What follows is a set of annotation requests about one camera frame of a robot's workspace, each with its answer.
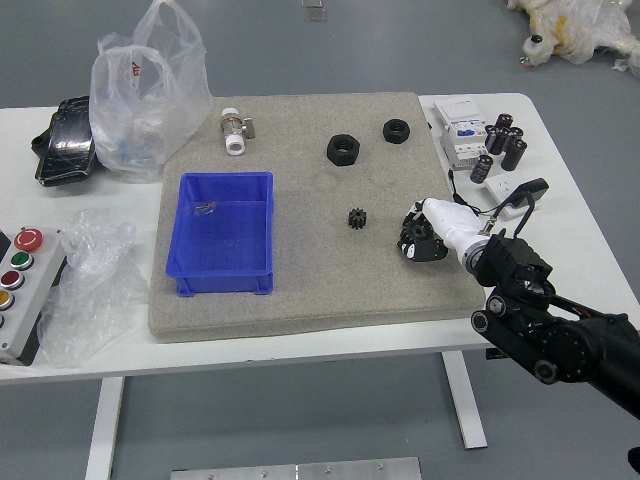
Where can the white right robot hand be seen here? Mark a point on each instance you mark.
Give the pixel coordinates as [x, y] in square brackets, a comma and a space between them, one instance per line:
[452, 220]

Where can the small black gear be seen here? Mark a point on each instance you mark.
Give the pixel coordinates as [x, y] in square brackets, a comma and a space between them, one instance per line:
[356, 219]

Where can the blue plastic box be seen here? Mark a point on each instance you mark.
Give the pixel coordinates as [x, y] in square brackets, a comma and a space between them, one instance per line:
[225, 235]

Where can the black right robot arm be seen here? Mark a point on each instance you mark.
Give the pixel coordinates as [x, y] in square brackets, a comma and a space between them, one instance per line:
[560, 345]

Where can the small black hex nut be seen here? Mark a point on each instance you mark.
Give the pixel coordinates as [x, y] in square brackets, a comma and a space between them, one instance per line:
[396, 136]

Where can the big black hex nut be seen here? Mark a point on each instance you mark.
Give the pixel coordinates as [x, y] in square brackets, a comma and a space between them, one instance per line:
[343, 155]

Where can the grey button control box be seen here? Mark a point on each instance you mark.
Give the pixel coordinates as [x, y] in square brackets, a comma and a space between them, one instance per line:
[27, 325]

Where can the white power socket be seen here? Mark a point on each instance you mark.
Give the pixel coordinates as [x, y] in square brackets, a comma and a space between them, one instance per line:
[499, 189]

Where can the black cylindrical capacitor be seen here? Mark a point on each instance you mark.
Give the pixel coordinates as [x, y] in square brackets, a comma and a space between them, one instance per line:
[481, 169]
[504, 121]
[514, 156]
[494, 140]
[515, 134]

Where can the black power adapter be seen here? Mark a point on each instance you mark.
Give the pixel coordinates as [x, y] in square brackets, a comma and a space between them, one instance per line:
[531, 189]

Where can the white circuit breaker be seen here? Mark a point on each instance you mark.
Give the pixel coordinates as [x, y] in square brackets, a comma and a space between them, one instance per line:
[462, 130]

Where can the black table control panel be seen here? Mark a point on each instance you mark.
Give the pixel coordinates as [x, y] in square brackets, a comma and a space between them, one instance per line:
[494, 354]

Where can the grey-brown foam mat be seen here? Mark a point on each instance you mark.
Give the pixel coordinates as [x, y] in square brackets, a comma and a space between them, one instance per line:
[320, 290]

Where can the white table leg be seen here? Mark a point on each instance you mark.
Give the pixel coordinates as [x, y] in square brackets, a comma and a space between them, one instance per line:
[465, 400]
[105, 425]

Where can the plastic-wrapped plush toy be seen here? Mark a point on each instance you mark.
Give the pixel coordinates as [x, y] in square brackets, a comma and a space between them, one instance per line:
[575, 30]

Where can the brass valve with white fittings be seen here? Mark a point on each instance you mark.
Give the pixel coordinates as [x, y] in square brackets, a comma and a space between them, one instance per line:
[233, 130]

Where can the metal floor plate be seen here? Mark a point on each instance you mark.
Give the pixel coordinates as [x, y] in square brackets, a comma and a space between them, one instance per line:
[313, 3]
[316, 15]

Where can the small clear bag of screws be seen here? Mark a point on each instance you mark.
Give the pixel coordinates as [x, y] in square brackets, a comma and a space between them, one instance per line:
[205, 208]

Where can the silver metal plate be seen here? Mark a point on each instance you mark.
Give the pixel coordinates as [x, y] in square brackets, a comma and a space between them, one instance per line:
[295, 471]

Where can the clear plastic shopping bag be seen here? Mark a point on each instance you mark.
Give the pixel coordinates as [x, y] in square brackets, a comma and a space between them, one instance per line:
[130, 125]

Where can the crumpled clear plastic film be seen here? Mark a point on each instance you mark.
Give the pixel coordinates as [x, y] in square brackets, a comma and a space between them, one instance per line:
[90, 280]

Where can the black plastic tray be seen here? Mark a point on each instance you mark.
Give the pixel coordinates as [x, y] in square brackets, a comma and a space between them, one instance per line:
[62, 150]

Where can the red emergency stop button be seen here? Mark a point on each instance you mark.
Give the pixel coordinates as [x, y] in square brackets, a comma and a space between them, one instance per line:
[28, 239]

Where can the green push button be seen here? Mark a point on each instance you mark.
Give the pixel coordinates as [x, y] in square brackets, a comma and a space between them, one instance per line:
[20, 260]

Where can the red push button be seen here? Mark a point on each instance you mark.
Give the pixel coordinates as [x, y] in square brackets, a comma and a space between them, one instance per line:
[11, 279]

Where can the yellow push button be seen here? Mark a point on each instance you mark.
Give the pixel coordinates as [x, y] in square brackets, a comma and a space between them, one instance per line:
[5, 299]

